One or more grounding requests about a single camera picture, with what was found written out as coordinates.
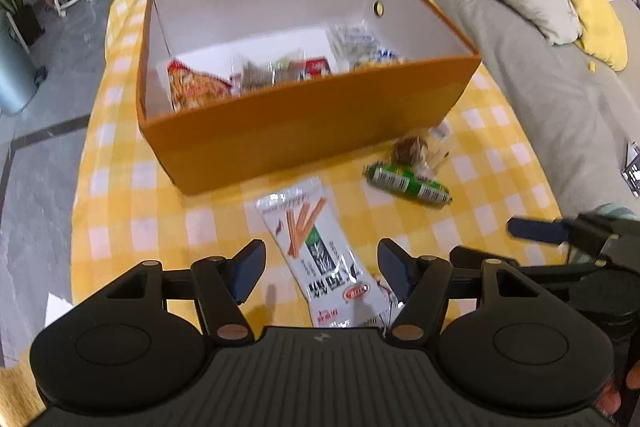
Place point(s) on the teal cloth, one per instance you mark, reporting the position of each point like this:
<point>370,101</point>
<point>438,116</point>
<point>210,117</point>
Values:
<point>607,212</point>

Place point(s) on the yellow checkered tablecloth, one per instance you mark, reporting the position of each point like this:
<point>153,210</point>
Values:
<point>475,217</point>

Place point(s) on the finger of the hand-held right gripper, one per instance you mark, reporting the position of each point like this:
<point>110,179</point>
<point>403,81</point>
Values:
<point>470,256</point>
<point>537,230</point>

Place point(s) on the grey pedal trash can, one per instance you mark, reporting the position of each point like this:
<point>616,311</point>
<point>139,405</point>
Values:
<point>15,72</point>

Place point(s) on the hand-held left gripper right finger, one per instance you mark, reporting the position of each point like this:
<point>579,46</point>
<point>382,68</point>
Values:
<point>397,267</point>

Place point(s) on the clear bag of yellow snacks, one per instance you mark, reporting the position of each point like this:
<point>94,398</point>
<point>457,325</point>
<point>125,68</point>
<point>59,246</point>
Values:
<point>372,59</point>

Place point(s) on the white stick snack packet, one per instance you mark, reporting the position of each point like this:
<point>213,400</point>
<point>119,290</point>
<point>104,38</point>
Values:
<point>320,252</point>

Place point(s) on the orange chips packet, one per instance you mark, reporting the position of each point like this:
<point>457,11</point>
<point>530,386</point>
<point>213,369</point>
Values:
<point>195,87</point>

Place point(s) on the person's right hand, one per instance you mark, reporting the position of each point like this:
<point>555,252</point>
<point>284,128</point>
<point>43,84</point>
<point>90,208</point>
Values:
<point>611,397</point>

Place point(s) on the orange cardboard box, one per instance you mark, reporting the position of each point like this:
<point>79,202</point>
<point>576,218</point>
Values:
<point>310,132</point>

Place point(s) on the chocolate bun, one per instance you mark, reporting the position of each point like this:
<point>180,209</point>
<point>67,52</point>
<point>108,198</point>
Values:
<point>411,150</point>

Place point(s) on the large red snack packet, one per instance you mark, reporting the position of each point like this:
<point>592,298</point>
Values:
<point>316,68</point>

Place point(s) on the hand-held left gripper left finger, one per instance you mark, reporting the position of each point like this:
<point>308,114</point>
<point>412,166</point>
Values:
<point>245,269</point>

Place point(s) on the white paper sheet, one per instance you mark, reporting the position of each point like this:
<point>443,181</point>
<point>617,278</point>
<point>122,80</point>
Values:
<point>57,309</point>

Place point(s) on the grey sofa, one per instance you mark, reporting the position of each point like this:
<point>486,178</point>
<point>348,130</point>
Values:
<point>540,107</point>

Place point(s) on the dark device on sofa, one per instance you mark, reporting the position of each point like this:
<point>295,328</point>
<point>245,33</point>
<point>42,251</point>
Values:
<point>632,169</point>

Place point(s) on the green snack roll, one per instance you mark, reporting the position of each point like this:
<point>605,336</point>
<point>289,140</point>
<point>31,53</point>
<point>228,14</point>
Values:
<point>407,183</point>

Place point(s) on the clear bag with blue label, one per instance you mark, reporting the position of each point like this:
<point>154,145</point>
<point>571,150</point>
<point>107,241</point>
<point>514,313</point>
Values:
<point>352,38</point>

